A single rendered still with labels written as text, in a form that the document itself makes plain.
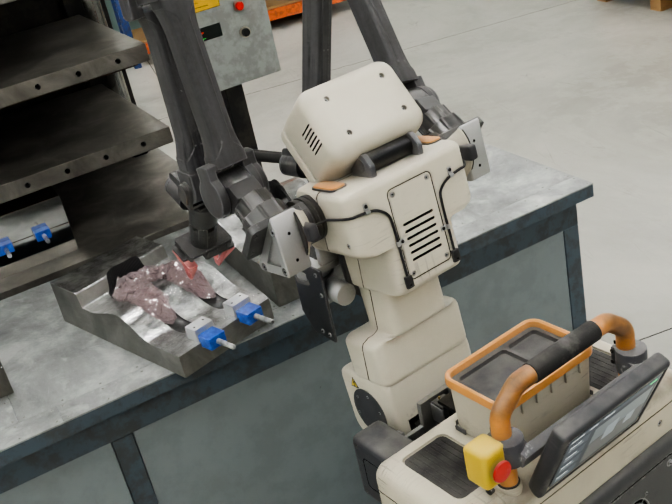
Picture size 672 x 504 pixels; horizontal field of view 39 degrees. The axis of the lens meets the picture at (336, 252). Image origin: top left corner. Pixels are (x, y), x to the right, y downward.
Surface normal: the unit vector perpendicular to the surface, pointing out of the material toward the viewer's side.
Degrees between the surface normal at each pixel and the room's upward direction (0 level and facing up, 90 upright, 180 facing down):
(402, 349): 82
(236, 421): 90
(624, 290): 0
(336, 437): 90
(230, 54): 90
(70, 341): 0
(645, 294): 0
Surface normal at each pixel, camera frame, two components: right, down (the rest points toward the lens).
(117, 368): -0.19, -0.88
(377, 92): 0.31, -0.40
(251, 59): 0.48, 0.32
